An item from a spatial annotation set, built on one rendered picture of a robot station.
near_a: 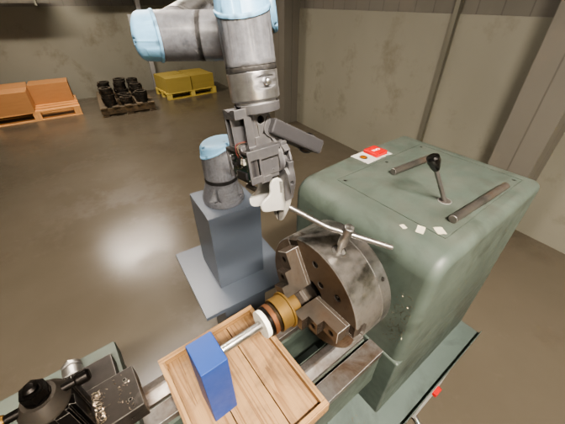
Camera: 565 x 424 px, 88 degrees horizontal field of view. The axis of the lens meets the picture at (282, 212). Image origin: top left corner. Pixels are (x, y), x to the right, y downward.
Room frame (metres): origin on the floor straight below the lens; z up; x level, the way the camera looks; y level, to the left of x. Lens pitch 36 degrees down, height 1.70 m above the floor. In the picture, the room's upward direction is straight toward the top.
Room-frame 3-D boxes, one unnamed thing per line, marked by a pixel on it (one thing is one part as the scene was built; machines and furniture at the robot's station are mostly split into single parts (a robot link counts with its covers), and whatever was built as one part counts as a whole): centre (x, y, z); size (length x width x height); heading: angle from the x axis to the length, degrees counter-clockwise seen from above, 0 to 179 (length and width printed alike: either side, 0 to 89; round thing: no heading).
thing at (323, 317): (0.41, -0.11, 1.08); 0.12 x 0.11 x 0.05; 37
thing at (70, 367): (0.37, 0.53, 0.95); 0.07 x 0.04 x 0.04; 37
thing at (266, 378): (0.36, 0.11, 0.89); 0.36 x 0.30 x 0.04; 37
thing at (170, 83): (6.91, 2.15, 0.20); 1.17 x 0.85 x 0.41; 123
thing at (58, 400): (0.22, 0.42, 1.14); 0.08 x 0.08 x 0.03
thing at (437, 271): (0.79, -0.42, 1.06); 0.59 x 0.48 x 0.39; 127
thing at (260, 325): (0.37, 0.09, 1.08); 0.13 x 0.07 x 0.07; 127
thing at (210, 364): (0.32, 0.16, 1.00); 0.08 x 0.06 x 0.23; 37
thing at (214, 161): (0.92, 0.21, 1.27); 0.13 x 0.12 x 0.14; 94
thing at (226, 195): (0.92, 0.22, 1.15); 0.15 x 0.15 x 0.10
